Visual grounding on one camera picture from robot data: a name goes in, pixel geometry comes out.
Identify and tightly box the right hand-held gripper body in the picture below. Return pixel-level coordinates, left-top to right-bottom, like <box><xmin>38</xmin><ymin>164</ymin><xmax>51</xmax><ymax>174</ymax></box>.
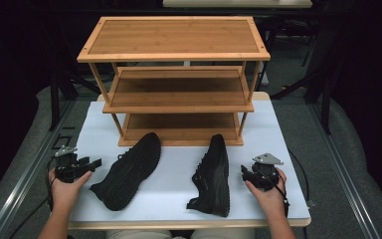
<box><xmin>242</xmin><ymin>152</ymin><xmax>285</xmax><ymax>192</ymax></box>

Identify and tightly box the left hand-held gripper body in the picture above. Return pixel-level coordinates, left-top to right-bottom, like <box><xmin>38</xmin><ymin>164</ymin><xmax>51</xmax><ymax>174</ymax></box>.
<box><xmin>53</xmin><ymin>144</ymin><xmax>93</xmax><ymax>184</ymax></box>

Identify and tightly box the black sneaker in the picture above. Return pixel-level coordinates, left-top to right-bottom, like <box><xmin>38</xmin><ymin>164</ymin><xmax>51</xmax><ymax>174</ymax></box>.
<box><xmin>89</xmin><ymin>131</ymin><xmax>162</xmax><ymax>212</ymax></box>
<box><xmin>186</xmin><ymin>133</ymin><xmax>231</xmax><ymax>218</ymax></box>

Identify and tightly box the wooden three-tier shoe rack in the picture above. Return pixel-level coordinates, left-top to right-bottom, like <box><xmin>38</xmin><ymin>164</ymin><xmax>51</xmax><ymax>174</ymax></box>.
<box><xmin>77</xmin><ymin>15</ymin><xmax>272</xmax><ymax>147</ymax></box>

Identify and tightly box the person's right hand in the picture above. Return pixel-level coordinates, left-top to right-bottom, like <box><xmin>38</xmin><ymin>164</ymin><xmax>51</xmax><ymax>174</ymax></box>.
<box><xmin>245</xmin><ymin>167</ymin><xmax>288</xmax><ymax>219</ymax></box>

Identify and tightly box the person's left hand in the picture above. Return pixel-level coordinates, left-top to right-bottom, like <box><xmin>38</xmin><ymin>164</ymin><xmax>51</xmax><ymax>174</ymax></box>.
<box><xmin>48</xmin><ymin>168</ymin><xmax>94</xmax><ymax>211</ymax></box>

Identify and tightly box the black square floor socket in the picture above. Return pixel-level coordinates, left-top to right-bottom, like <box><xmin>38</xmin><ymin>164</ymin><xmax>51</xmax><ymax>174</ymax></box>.
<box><xmin>51</xmin><ymin>133</ymin><xmax>74</xmax><ymax>150</ymax></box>

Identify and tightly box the black metal stand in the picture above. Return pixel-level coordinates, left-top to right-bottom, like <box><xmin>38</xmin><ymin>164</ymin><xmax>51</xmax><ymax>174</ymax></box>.
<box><xmin>270</xmin><ymin>19</ymin><xmax>332</xmax><ymax>135</ymax></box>
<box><xmin>48</xmin><ymin>19</ymin><xmax>100</xmax><ymax>131</ymax></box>

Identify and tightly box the white table mat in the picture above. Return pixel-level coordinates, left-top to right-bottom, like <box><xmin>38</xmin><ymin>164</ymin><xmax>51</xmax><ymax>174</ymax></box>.
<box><xmin>69</xmin><ymin>100</ymin><xmax>309</xmax><ymax>223</ymax></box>

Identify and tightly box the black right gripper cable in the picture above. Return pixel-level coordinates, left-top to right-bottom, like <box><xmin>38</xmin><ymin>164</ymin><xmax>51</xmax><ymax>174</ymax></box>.
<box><xmin>258</xmin><ymin>163</ymin><xmax>290</xmax><ymax>218</ymax></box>

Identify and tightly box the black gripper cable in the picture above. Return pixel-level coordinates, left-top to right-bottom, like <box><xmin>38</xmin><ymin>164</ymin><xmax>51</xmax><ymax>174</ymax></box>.
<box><xmin>258</xmin><ymin>163</ymin><xmax>290</xmax><ymax>218</ymax></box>
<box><xmin>9</xmin><ymin>155</ymin><xmax>60</xmax><ymax>239</ymax></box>

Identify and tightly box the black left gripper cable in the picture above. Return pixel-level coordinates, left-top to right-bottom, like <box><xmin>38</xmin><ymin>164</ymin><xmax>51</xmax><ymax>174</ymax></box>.
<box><xmin>9</xmin><ymin>155</ymin><xmax>60</xmax><ymax>239</ymax></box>

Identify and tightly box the black cable with plug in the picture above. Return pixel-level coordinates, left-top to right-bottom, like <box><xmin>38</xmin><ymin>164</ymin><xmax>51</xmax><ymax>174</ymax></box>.
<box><xmin>287</xmin><ymin>148</ymin><xmax>316</xmax><ymax>209</ymax></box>

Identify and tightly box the metal floor rail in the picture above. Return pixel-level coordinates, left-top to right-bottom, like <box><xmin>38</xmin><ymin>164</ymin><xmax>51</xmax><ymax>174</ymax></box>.
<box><xmin>0</xmin><ymin>99</ymin><xmax>78</xmax><ymax>239</ymax></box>
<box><xmin>306</xmin><ymin>99</ymin><xmax>382</xmax><ymax>239</ymax></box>

